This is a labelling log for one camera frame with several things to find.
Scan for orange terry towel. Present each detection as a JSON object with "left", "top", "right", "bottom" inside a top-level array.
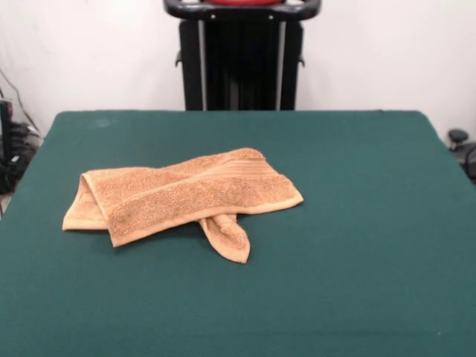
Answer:
[{"left": 61, "top": 147, "right": 305, "bottom": 266}]

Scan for dark green table cloth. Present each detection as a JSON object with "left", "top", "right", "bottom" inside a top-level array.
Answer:
[{"left": 0, "top": 109, "right": 476, "bottom": 357}]

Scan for black office chair base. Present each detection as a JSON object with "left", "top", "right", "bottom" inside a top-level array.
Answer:
[{"left": 447, "top": 128, "right": 476, "bottom": 176}]

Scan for black electrical box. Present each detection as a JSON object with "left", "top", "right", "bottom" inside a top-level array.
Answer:
[{"left": 0, "top": 99, "right": 15, "bottom": 164}]

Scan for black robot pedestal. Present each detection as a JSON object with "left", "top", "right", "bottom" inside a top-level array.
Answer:
[{"left": 162, "top": 0, "right": 321, "bottom": 112}]

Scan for black cable bundle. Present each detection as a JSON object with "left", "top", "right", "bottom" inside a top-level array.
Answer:
[{"left": 0, "top": 66, "right": 44, "bottom": 195}]

